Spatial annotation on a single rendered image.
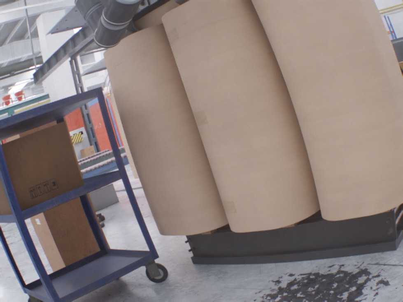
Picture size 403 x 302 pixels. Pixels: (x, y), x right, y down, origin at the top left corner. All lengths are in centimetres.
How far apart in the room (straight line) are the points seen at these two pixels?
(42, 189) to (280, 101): 97
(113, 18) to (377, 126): 87
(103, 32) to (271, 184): 76
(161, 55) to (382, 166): 101
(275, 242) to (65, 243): 120
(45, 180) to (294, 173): 95
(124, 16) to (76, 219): 144
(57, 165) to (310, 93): 103
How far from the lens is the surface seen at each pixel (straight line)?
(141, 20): 198
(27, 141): 175
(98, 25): 143
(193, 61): 159
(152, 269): 198
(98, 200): 499
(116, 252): 223
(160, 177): 186
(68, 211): 246
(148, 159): 189
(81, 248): 249
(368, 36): 131
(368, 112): 127
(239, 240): 189
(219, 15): 152
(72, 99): 182
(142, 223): 193
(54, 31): 228
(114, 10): 130
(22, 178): 171
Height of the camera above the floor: 67
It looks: 5 degrees down
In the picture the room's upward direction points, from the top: 18 degrees counter-clockwise
